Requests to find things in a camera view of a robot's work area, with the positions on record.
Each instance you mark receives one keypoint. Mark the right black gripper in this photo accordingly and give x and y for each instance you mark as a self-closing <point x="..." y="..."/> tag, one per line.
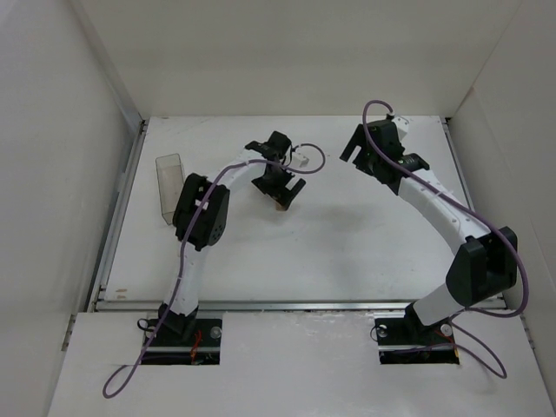
<point x="359" y="142"/>

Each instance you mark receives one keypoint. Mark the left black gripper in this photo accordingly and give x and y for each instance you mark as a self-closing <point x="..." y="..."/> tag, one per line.
<point x="275" y="184"/>

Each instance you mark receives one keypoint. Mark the clear plastic box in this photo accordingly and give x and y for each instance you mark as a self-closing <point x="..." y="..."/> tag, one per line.
<point x="170" y="180"/>

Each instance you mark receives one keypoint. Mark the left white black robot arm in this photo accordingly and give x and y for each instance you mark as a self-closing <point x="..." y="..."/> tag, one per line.
<point x="201" y="215"/>

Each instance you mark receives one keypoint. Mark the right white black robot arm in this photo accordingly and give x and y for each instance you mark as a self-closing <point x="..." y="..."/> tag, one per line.
<point x="483" y="264"/>

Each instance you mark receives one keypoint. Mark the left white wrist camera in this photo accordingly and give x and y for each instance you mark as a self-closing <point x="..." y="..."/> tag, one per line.
<point x="298" y="160"/>

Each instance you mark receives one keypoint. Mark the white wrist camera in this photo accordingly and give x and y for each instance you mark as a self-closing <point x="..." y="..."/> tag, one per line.
<point x="298" y="160"/>
<point x="402" y="124"/>

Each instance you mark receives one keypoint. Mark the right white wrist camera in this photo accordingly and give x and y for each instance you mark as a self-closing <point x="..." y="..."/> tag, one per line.
<point x="402" y="124"/>

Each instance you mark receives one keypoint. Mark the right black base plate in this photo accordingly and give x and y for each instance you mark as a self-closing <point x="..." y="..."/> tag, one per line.
<point x="401" y="343"/>

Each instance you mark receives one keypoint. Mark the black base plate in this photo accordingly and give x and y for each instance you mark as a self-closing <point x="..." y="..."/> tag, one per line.
<point x="401" y="343"/>
<point x="201" y="348"/>

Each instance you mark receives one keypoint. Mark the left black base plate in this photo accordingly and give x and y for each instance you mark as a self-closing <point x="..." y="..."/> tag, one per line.
<point x="201" y="348"/>

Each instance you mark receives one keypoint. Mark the metal rail front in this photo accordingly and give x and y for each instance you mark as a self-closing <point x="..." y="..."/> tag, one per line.
<point x="258" y="306"/>

